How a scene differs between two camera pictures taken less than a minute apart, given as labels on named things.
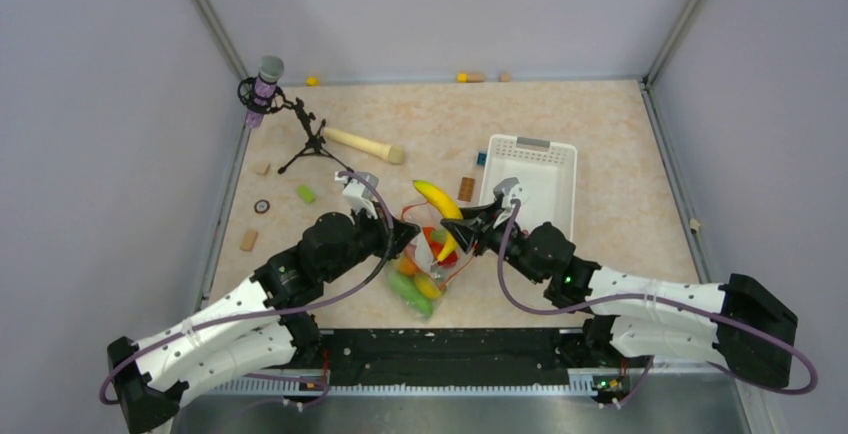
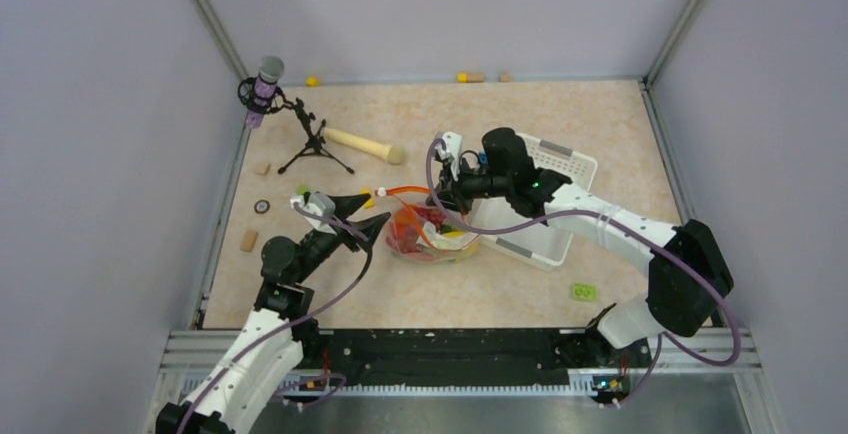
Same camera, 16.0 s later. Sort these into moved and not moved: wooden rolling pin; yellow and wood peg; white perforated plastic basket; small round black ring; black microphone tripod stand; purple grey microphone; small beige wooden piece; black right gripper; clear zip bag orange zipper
Moved: black right gripper; clear zip bag orange zipper; white perforated plastic basket
Not moved: small round black ring; small beige wooden piece; wooden rolling pin; yellow and wood peg; black microphone tripod stand; purple grey microphone
